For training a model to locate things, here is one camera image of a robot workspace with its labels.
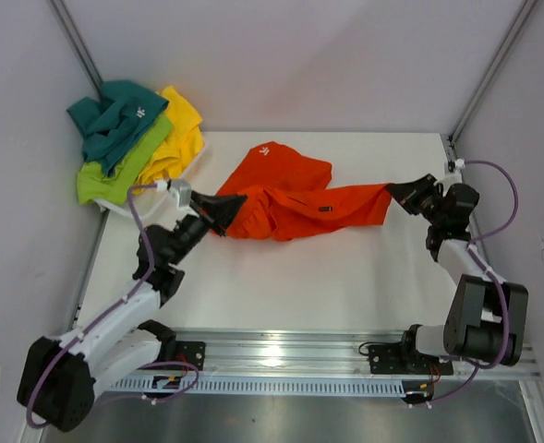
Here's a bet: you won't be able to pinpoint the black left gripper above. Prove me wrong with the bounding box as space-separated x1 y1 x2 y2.
167 191 246 267

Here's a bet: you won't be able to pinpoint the white perforated plastic basket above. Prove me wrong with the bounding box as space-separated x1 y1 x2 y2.
92 142 212 222

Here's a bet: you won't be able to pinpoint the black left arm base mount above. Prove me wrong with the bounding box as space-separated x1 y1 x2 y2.
139 319 207 371

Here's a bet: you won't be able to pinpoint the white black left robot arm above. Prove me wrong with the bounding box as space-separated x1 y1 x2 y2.
17 191 247 432

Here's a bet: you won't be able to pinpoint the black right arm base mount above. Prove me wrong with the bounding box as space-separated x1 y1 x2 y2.
357 324 453 376

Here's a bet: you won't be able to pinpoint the white slotted cable duct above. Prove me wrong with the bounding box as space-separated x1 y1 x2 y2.
108 374 433 398

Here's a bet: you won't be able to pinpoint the aluminium frame post left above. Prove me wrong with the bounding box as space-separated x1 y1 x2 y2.
47 0 103 93

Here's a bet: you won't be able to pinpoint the teal shorts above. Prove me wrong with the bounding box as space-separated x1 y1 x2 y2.
66 80 168 176

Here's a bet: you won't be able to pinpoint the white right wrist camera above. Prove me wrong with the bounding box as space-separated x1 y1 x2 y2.
445 158 465 178

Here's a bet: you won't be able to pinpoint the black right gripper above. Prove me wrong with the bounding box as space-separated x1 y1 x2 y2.
385 174 445 225

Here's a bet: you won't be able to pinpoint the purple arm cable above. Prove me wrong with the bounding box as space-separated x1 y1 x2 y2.
25 182 201 428
403 159 520 410

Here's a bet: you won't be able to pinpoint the orange shorts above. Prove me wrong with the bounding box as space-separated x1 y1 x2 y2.
217 141 392 242

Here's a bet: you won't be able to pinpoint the aluminium frame post right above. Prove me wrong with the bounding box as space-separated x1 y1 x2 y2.
446 0 540 150

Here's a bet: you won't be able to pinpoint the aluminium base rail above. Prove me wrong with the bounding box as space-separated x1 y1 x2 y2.
40 328 540 379

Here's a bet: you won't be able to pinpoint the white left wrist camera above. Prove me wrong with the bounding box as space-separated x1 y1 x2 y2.
156 179 192 210

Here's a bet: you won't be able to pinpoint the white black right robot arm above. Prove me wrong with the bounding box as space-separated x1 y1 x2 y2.
386 174 528 373

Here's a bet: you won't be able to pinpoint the aluminium frame post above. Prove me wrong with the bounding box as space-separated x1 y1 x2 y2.
446 0 540 150
47 0 103 93

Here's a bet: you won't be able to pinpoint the yellow shorts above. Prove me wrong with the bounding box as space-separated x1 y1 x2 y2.
135 86 204 185

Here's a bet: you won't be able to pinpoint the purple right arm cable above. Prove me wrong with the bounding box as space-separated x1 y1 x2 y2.
403 159 520 410

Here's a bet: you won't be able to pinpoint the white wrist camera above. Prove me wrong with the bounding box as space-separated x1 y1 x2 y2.
445 158 465 178
156 179 192 210

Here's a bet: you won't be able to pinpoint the lime green shorts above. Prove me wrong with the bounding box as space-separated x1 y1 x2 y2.
76 114 173 206

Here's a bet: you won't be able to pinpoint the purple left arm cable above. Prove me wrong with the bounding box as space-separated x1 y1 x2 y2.
25 182 201 428

